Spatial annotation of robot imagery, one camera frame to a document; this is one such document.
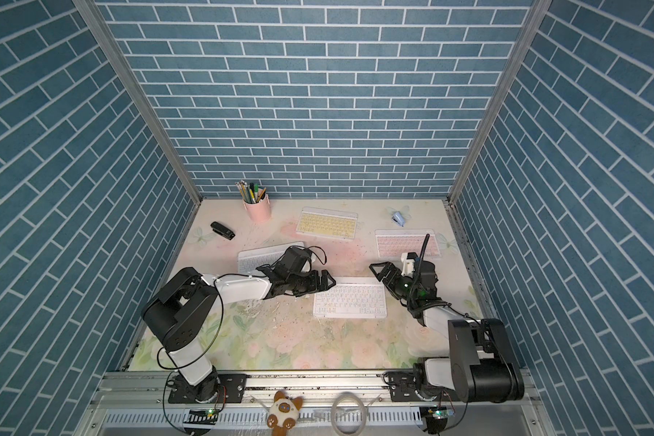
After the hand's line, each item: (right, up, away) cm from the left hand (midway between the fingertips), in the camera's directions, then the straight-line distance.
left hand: (333, 288), depth 89 cm
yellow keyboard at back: (-3, +22, +22) cm, 31 cm away
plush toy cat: (-12, -26, -21) cm, 36 cm away
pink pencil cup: (-30, +27, +19) cm, 44 cm away
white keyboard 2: (+9, -3, +2) cm, 10 cm away
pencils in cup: (-33, +34, +17) cm, 50 cm away
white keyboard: (-31, +8, +9) cm, 33 cm away
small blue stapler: (+27, +23, +22) cm, 42 cm away
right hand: (+15, +5, -1) cm, 16 cm away
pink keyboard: (+24, +14, +16) cm, 32 cm away
